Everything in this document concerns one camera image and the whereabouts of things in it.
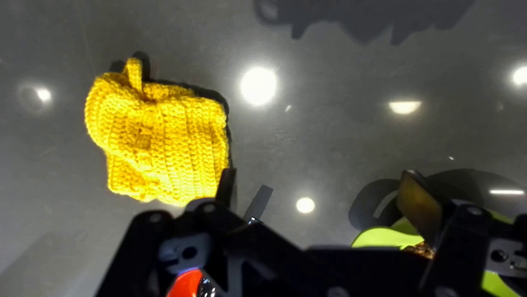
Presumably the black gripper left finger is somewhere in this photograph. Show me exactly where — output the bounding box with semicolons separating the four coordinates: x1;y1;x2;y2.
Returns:
96;167;310;297

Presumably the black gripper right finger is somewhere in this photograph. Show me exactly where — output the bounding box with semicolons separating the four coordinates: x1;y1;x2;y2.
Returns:
397;169;527;297

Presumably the yellow crocheted towel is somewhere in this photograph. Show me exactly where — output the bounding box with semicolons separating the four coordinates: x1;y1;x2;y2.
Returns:
83;56;233;208

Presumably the red bowl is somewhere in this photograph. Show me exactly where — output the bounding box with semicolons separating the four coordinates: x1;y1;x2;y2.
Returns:
165;268;221;297

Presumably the lime green bowl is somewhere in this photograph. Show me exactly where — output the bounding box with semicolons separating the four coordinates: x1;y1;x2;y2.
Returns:
351;211;527;297

